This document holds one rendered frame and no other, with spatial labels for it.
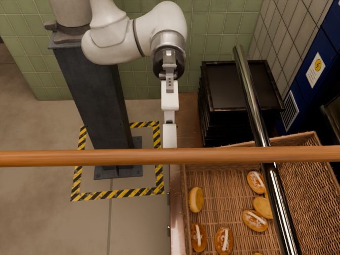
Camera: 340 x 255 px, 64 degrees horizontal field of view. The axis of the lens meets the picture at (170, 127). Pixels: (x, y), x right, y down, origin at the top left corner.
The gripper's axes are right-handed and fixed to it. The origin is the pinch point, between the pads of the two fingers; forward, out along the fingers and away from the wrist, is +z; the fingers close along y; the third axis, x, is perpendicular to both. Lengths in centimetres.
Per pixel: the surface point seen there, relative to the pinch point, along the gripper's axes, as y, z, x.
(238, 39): 63, -117, -46
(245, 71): 2.3, -18.4, -18.8
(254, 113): 2.3, -5.3, -18.5
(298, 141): 40, -22, -48
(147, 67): 86, -117, 13
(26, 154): -0.7, 6.1, 26.2
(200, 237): 55, 7, -10
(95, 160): -0.3, 7.4, 13.6
